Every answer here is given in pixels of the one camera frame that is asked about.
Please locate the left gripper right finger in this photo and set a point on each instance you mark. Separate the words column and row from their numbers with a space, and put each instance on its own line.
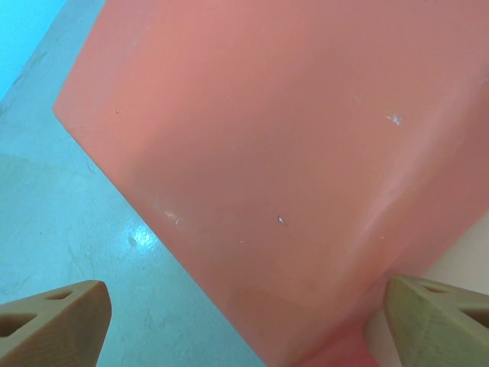
column 439, row 329

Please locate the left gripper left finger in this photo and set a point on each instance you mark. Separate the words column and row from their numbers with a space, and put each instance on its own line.
column 53, row 329

